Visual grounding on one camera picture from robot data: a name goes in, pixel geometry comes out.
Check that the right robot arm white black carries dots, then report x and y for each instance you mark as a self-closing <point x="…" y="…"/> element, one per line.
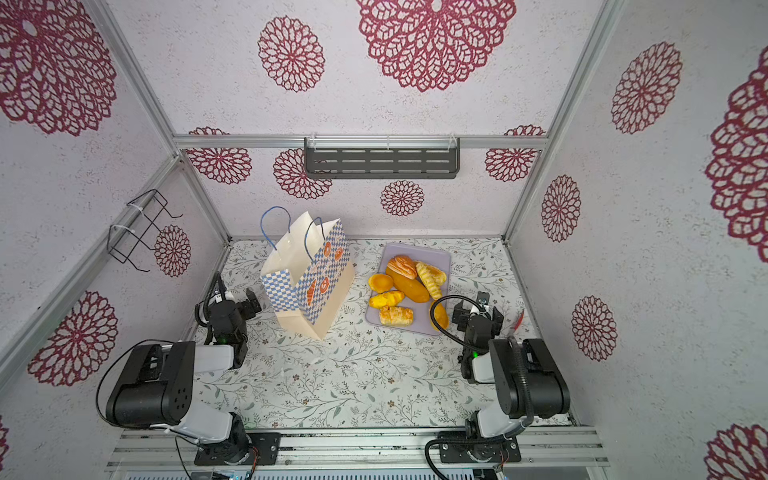
<point x="526" y="379"/>

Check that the red metal kitchen tongs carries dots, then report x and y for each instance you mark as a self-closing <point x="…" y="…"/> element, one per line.
<point x="519" y="320"/>

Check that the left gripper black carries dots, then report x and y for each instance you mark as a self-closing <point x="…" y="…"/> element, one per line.
<point x="248" y="303"/>

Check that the small oval orange bread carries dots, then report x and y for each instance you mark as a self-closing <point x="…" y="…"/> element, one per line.
<point x="440" y="316"/>

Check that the black wire wall rack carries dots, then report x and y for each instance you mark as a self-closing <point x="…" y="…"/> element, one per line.
<point x="124" y="239"/>

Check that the yellow corn-like bread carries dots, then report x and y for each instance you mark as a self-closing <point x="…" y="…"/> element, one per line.
<point x="432" y="278"/>

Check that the yellow twisted bread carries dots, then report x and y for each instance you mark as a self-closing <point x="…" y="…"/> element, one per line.
<point x="386" y="299"/>

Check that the blue checkered paper bag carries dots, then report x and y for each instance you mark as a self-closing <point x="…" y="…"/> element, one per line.
<point x="308" y="274"/>

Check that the dark grey wall shelf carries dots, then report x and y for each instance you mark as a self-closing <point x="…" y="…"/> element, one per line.
<point x="381" y="160"/>

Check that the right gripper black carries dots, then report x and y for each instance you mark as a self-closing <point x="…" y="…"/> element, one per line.
<point x="480" y="315"/>

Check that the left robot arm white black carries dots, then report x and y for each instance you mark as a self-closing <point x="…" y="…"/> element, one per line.
<point x="154" y="390"/>

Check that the round orange tart bread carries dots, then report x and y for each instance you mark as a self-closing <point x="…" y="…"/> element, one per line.
<point x="380" y="283"/>

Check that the glazed striped bun bread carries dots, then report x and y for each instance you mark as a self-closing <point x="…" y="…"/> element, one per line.
<point x="404" y="266"/>

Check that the glazed pastry bread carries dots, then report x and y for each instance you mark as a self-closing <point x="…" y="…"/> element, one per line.
<point x="396" y="316"/>

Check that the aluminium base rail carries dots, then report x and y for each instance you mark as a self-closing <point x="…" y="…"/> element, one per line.
<point x="323" y="450"/>

